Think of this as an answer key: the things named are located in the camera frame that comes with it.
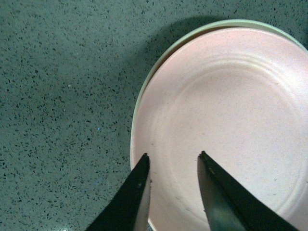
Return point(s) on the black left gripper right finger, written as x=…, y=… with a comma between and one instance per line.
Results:
x=229, y=206

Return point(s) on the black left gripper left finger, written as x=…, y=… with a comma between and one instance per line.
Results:
x=129, y=208

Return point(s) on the pink plastic plate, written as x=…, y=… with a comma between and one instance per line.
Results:
x=240, y=95

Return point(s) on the beige plastic plate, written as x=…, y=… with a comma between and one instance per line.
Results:
x=192, y=34

